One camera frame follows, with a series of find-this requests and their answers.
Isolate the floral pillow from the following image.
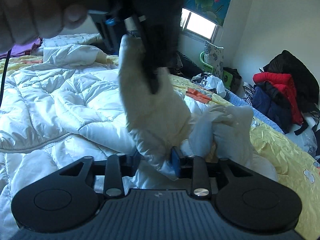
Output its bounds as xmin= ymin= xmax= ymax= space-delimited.
xmin=204 ymin=40 xmax=224 ymax=79

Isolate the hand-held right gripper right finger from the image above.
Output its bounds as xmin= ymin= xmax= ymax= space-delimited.
xmin=171 ymin=147 xmax=253 ymax=197

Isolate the person's left hand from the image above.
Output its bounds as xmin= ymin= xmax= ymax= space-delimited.
xmin=0 ymin=0 xmax=88 ymax=52

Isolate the navy down jacket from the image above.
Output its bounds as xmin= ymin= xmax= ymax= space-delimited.
xmin=251 ymin=81 xmax=293 ymax=133

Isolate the houndstooth cloth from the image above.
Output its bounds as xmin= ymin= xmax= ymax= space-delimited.
xmin=242 ymin=81 xmax=256 ymax=104

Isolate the purple cloth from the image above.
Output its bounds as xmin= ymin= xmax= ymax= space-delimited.
xmin=0 ymin=37 xmax=43 ymax=58

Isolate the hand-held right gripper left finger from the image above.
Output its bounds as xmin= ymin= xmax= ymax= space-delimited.
xmin=59 ymin=150 xmax=143 ymax=198

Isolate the green plastic chair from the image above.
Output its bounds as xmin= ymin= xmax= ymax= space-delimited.
xmin=199 ymin=51 xmax=234 ymax=86

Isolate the blue knit blanket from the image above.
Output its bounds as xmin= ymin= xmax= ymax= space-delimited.
xmin=226 ymin=87 xmax=285 ymax=134

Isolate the dark clothes pile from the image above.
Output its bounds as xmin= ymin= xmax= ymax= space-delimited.
xmin=175 ymin=51 xmax=203 ymax=77

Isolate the black and white plastic bag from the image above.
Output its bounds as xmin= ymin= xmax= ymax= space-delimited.
xmin=191 ymin=72 xmax=227 ymax=98

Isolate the pale printed quilt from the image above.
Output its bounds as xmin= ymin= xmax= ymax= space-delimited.
xmin=41 ymin=33 xmax=103 ymax=48

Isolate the red down jacket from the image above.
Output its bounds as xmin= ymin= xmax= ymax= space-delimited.
xmin=252 ymin=72 xmax=304 ymax=125

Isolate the window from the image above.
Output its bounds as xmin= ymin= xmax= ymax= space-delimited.
xmin=180 ymin=7 xmax=221 ymax=43

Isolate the yellow printed bedsheet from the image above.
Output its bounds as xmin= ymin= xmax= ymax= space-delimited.
xmin=0 ymin=52 xmax=320 ymax=230

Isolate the black jacket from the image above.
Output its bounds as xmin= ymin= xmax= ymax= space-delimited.
xmin=262 ymin=50 xmax=320 ymax=114

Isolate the white down jacket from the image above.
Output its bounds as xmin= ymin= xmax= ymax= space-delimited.
xmin=0 ymin=34 xmax=279 ymax=234

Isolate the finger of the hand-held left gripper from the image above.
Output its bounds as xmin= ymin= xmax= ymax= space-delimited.
xmin=130 ymin=15 xmax=162 ymax=95
xmin=147 ymin=22 xmax=181 ymax=75

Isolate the black cable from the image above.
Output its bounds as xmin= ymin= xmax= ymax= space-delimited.
xmin=0 ymin=48 xmax=12 ymax=108

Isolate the clear plastic bag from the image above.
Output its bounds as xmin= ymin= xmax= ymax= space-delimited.
xmin=300 ymin=127 xmax=320 ymax=156

